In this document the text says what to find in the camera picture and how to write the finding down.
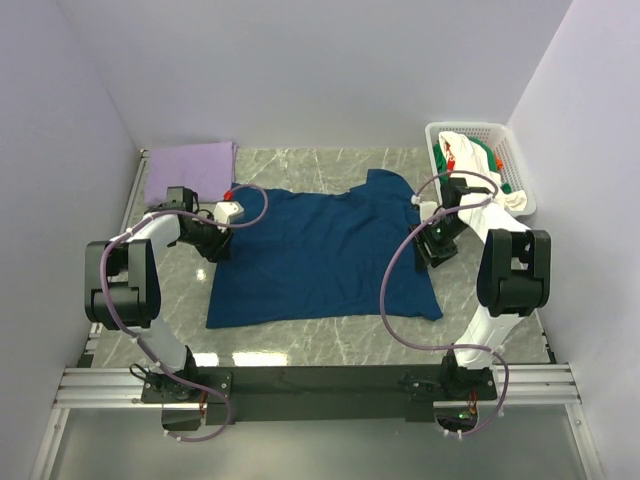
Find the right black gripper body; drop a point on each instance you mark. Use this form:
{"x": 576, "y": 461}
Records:
{"x": 441, "y": 235}

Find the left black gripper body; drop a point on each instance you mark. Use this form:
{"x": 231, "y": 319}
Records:
{"x": 208, "y": 238}

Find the blue t shirt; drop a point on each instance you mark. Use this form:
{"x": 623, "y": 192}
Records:
{"x": 313, "y": 256}

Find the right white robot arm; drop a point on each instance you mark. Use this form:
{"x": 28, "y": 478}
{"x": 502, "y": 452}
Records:
{"x": 513, "y": 278}

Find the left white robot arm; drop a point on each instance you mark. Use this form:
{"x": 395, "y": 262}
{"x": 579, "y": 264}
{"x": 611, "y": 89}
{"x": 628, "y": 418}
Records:
{"x": 121, "y": 283}

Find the white t shirt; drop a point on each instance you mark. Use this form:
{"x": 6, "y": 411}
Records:
{"x": 463, "y": 154}

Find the folded purple t shirt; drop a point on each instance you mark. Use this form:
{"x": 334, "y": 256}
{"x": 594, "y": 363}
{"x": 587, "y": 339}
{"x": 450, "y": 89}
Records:
{"x": 207, "y": 169}

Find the green t shirt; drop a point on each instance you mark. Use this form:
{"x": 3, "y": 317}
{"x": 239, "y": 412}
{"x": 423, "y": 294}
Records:
{"x": 495, "y": 164}

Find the white plastic laundry basket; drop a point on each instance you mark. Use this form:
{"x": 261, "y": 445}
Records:
{"x": 503, "y": 144}

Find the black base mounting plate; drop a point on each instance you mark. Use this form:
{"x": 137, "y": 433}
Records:
{"x": 296, "y": 393}

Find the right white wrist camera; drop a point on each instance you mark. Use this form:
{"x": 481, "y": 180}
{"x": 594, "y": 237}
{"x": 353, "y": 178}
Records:
{"x": 425, "y": 209}

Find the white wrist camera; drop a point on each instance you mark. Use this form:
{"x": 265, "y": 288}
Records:
{"x": 228, "y": 212}
{"x": 425, "y": 209}

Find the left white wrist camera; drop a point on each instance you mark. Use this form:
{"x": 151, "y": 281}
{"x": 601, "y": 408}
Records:
{"x": 228, "y": 212}

